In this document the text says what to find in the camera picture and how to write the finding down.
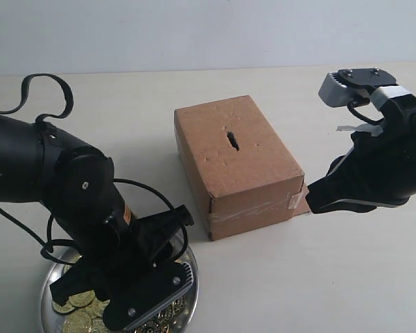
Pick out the silver wrist camera right gripper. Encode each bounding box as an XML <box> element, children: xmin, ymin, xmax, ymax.
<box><xmin>318</xmin><ymin>67</ymin><xmax>397</xmax><ymax>108</ymax></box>

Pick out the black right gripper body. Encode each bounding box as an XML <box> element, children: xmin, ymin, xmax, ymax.
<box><xmin>327</xmin><ymin>94</ymin><xmax>416</xmax><ymax>207</ymax></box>

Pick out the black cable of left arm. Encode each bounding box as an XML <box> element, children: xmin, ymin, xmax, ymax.
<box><xmin>0</xmin><ymin>72</ymin><xmax>190</xmax><ymax>270</ymax></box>

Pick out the round steel plate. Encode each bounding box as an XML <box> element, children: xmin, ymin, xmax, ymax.
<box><xmin>37</xmin><ymin>248</ymin><xmax>199</xmax><ymax>332</ymax></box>

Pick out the brown cardboard slotted box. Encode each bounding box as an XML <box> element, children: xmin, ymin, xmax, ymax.
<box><xmin>174</xmin><ymin>95</ymin><xmax>310</xmax><ymax>241</ymax></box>

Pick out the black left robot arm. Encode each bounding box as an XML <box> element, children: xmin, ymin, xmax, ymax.
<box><xmin>0</xmin><ymin>111</ymin><xmax>193</xmax><ymax>306</ymax></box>

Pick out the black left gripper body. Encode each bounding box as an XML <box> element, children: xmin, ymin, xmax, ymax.
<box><xmin>74</xmin><ymin>205</ymin><xmax>193</xmax><ymax>300</ymax></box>

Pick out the gold coin at plate front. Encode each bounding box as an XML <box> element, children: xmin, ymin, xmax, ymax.
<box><xmin>62</xmin><ymin>310</ymin><xmax>92</xmax><ymax>333</ymax></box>

